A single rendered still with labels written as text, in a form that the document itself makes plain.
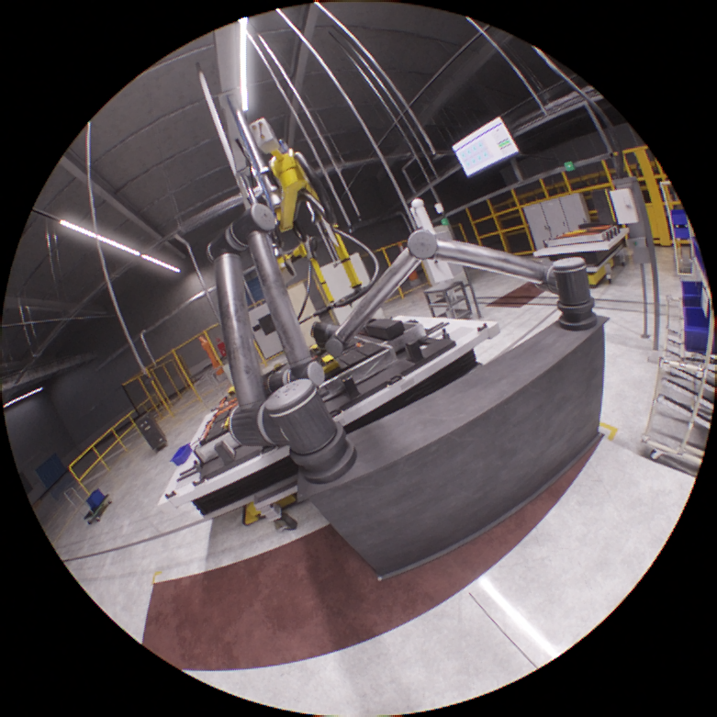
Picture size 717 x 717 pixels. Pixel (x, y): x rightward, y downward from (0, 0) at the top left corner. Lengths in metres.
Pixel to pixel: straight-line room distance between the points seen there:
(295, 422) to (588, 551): 1.61
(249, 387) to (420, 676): 1.61
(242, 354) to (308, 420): 0.41
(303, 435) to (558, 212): 9.80
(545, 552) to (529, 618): 0.39
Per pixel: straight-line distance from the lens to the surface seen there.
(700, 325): 2.12
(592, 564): 1.66
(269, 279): 1.08
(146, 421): 7.28
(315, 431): 0.90
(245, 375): 1.09
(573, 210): 9.76
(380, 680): 1.61
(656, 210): 9.95
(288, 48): 10.65
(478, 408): 1.04
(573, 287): 1.48
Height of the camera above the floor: 1.52
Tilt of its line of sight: 17 degrees down
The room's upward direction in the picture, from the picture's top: 24 degrees counter-clockwise
